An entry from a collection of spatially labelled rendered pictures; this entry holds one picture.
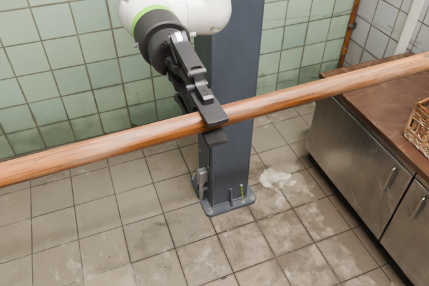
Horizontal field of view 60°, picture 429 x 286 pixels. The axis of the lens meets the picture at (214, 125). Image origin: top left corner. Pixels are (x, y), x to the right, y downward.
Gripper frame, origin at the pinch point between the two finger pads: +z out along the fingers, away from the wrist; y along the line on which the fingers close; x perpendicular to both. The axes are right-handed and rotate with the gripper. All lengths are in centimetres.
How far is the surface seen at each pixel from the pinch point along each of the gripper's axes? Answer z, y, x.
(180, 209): -69, 120, -11
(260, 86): -124, 102, -82
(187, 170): -92, 120, -23
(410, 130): -27, 57, -88
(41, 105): -126, 83, 39
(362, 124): -44, 67, -84
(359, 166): -38, 86, -83
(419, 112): -27, 49, -88
